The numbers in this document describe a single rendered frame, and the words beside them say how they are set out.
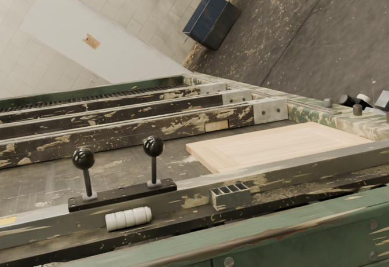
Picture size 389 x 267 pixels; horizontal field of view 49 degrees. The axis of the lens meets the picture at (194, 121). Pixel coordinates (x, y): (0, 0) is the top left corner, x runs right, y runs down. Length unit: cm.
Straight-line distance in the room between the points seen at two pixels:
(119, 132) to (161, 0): 511
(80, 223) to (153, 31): 564
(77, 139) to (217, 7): 431
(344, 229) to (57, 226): 48
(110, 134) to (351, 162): 70
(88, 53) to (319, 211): 440
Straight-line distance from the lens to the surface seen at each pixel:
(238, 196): 82
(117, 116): 160
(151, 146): 73
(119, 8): 629
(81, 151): 73
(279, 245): 63
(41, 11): 491
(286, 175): 90
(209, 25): 542
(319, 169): 93
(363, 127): 117
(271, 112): 145
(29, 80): 647
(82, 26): 489
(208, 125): 137
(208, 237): 62
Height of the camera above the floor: 163
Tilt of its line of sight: 20 degrees down
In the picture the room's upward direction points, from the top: 59 degrees counter-clockwise
